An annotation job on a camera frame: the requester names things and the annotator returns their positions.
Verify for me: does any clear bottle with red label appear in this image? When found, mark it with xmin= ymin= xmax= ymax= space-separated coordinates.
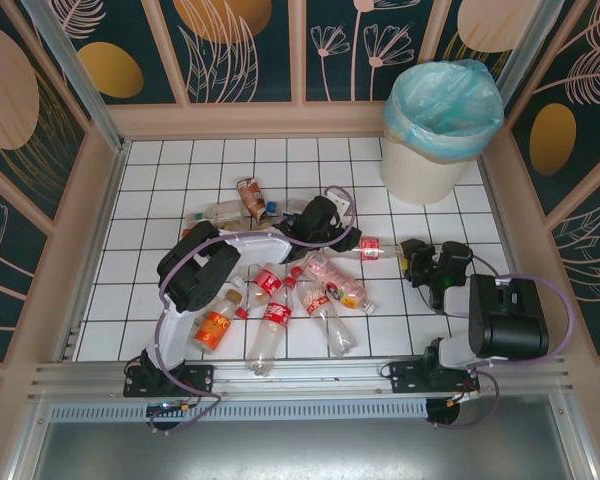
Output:
xmin=349 ymin=234 xmax=409 ymax=264

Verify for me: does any pink drink bottle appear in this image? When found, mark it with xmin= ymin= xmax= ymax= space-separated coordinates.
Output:
xmin=301 ymin=251 xmax=377 ymax=315

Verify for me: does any clear bottle orange red label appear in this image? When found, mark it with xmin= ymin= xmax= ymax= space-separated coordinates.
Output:
xmin=289 ymin=267 xmax=360 ymax=359

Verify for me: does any crushed brown label bottle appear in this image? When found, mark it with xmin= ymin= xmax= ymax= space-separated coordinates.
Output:
xmin=236 ymin=177 xmax=268 ymax=222

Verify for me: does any small red label cola bottle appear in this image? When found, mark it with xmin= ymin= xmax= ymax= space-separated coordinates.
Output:
xmin=234 ymin=262 xmax=287 ymax=321

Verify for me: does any large red label cola bottle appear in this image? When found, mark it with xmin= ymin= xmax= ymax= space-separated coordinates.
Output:
xmin=244 ymin=276 xmax=297 ymax=377

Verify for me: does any orange juice bottle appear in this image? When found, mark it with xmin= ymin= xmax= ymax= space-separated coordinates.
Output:
xmin=193 ymin=288 xmax=245 ymax=357

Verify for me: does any beige waste bin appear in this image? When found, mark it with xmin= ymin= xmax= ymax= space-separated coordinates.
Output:
xmin=378 ymin=127 xmax=481 ymax=205

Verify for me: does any grey metal sheet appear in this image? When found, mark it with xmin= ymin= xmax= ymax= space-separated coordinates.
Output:
xmin=7 ymin=394 xmax=600 ymax=480

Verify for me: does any small circuit board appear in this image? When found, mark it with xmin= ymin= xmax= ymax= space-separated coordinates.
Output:
xmin=146 ymin=399 xmax=194 ymax=421

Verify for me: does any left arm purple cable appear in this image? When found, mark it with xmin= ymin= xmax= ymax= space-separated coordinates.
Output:
xmin=149 ymin=185 xmax=364 ymax=435

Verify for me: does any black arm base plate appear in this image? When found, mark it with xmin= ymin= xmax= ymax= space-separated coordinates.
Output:
xmin=123 ymin=363 xmax=216 ymax=399
xmin=389 ymin=359 xmax=481 ymax=395

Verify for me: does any yellow wire connector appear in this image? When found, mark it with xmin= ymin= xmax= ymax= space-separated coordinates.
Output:
xmin=447 ymin=389 xmax=481 ymax=409

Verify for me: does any aluminium mounting rail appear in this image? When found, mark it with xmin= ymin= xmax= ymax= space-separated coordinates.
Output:
xmin=27 ymin=354 xmax=576 ymax=401

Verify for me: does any slotted grey cable duct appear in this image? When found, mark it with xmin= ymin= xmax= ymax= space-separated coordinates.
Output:
xmin=47 ymin=399 xmax=429 ymax=420

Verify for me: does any aluminium corner post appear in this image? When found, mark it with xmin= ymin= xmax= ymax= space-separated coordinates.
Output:
xmin=489 ymin=0 xmax=566 ymax=119
xmin=20 ymin=0 xmax=131 ymax=154

